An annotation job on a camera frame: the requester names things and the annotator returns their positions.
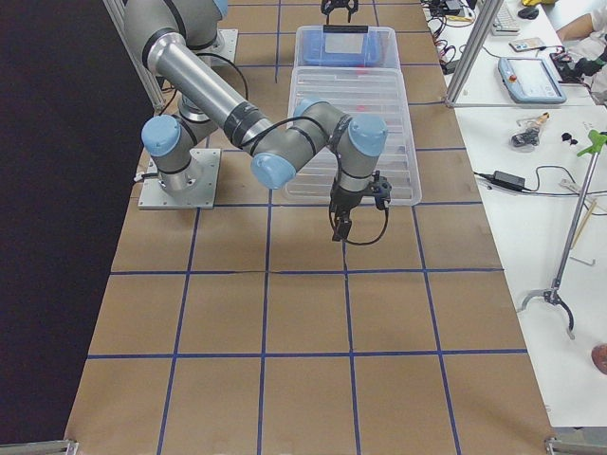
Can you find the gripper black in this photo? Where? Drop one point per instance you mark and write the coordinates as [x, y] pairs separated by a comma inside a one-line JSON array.
[[338, 7], [344, 199]]

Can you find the clear plastic box lid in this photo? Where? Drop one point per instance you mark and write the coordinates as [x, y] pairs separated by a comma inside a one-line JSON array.
[[385, 130]]

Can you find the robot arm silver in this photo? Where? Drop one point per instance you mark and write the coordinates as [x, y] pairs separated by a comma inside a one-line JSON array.
[[166, 37]]

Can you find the blue plastic tray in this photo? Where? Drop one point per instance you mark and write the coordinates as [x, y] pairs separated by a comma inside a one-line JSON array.
[[339, 49]]

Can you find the clear plastic storage box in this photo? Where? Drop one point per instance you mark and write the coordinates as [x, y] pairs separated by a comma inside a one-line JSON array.
[[357, 69]]

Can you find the black power adapter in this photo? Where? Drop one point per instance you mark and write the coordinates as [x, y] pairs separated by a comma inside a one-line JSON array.
[[508, 181]]

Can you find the teach pendant tablet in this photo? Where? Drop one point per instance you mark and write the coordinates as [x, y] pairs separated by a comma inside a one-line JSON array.
[[529, 81]]

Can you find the black box latch handle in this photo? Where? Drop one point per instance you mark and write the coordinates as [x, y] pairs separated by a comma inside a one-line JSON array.
[[345, 29]]

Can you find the aluminium frame post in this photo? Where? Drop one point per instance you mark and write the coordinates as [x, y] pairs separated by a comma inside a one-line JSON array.
[[477, 37]]

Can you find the green handled grabber tool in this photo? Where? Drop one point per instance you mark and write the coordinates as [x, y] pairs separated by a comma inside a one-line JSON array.
[[551, 293]]

